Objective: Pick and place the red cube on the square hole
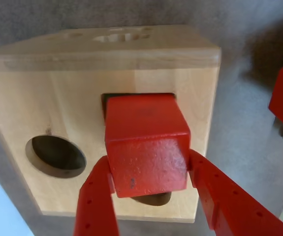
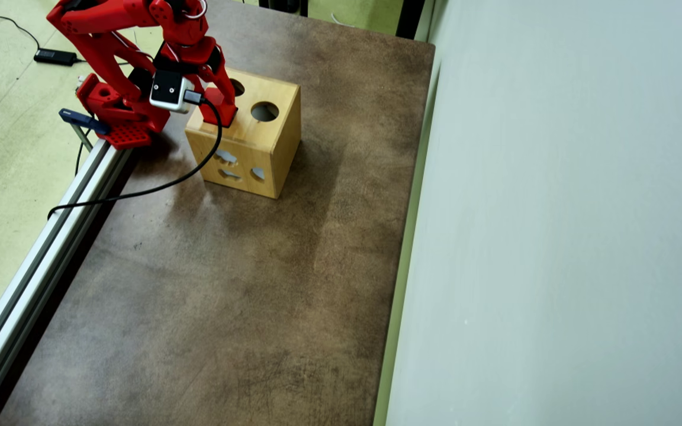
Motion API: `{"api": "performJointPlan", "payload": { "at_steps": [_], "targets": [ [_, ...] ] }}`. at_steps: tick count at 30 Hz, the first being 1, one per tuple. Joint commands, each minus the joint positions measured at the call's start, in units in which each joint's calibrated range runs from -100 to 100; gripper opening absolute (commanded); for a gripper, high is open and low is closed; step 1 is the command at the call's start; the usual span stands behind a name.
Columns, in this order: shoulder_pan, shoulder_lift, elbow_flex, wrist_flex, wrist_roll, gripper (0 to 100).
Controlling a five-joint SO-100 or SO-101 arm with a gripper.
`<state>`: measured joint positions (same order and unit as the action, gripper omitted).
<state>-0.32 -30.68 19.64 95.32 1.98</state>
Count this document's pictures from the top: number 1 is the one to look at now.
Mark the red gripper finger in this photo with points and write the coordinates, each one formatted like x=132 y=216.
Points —
x=97 y=209
x=229 y=209

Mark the red cube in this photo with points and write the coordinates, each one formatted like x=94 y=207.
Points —
x=146 y=147

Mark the wooden shape sorter box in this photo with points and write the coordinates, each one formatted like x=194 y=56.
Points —
x=57 y=98

